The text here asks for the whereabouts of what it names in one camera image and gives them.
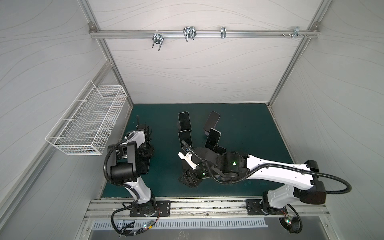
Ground teal edged phone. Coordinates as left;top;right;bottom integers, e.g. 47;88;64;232
138;155;151;175

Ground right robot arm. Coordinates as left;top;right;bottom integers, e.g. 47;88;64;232
179;141;352;234

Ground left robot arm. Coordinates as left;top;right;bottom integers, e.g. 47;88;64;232
103;116;160;237

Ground purple front-right phone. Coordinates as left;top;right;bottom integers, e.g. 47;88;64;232
213;145;227;155

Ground black back-left phone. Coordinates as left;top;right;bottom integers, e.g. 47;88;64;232
178;112;192;132

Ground white edged middle-left phone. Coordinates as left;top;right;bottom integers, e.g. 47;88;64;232
178;129;193;148

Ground white middle-right phone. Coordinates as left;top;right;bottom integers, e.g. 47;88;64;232
205;128;221;151

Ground purple back-right phone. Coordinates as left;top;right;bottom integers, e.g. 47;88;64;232
204;111;221;136

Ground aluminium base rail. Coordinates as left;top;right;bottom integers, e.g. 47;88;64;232
84;197;331;221

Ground white wire basket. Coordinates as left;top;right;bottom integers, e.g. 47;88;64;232
45;80;127;156

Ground aluminium cross rail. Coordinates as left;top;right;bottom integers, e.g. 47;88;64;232
90;29;321;39

